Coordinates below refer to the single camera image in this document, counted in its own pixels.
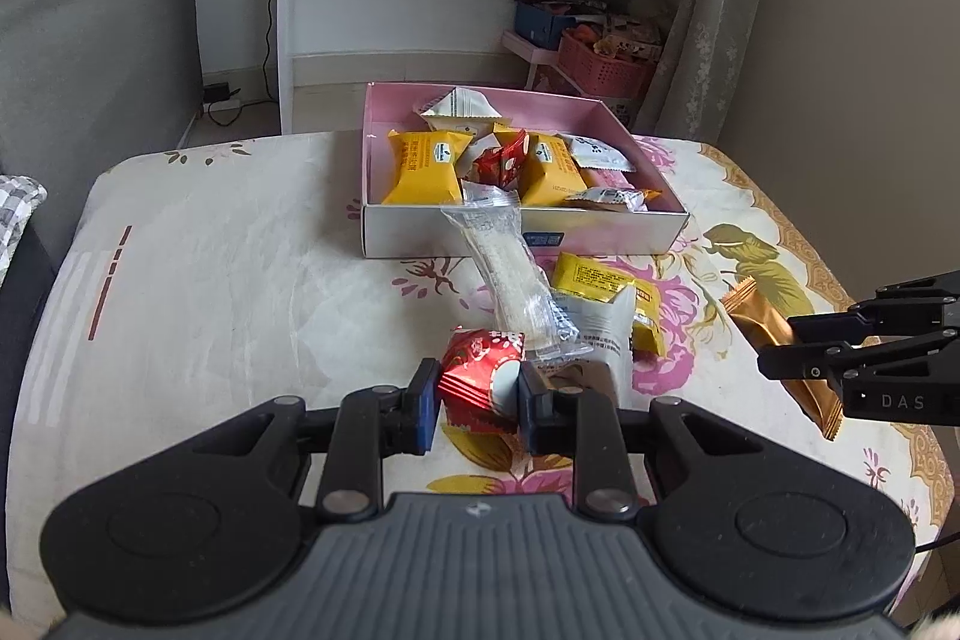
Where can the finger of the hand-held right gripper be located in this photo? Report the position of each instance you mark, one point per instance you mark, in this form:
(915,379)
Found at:
(885,314)
(825,361)

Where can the yellow snack packet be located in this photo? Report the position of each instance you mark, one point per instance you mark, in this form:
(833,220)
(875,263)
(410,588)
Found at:
(424,168)
(592,276)
(551,171)

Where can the large pink plastic basket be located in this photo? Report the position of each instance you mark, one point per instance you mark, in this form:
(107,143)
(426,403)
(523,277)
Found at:
(604,70)

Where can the red snack packet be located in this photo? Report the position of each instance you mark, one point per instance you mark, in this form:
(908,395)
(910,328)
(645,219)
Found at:
(480,377)
(495,164)

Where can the grey white snack packet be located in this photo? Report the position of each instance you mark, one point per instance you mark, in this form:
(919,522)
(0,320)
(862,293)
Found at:
(592,325)

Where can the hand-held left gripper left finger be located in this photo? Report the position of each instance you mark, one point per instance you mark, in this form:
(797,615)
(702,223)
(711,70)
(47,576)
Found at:
(424,409)

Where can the grey checked cloth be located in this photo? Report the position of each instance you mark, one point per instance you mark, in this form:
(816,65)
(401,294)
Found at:
(19,216)

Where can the white dotted snack packet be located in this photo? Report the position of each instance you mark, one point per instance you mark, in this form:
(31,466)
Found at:
(600,153)

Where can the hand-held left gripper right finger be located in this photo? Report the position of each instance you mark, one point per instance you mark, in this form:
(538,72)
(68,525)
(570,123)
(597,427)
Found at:
(529,413)

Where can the white orange snack packet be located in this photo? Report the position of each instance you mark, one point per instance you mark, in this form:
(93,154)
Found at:
(611,199)

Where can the white triangular snack packet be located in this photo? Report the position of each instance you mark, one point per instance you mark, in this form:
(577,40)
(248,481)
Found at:
(461,108)

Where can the power strip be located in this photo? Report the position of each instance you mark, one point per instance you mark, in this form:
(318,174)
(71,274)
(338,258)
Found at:
(221,94)

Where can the gold brown snack packet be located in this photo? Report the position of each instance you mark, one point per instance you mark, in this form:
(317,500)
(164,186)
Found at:
(757,319)

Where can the grey sofa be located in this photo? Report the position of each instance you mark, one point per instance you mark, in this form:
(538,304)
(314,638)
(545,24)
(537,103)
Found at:
(97,70)

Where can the blue basket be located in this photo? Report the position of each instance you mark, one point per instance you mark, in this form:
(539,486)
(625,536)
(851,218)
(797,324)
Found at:
(540,25)

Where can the clear long snack packet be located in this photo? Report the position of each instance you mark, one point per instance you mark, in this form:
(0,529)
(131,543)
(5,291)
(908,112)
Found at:
(502,265)

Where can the pink cardboard box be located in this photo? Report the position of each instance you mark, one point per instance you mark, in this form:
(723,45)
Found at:
(397,111)

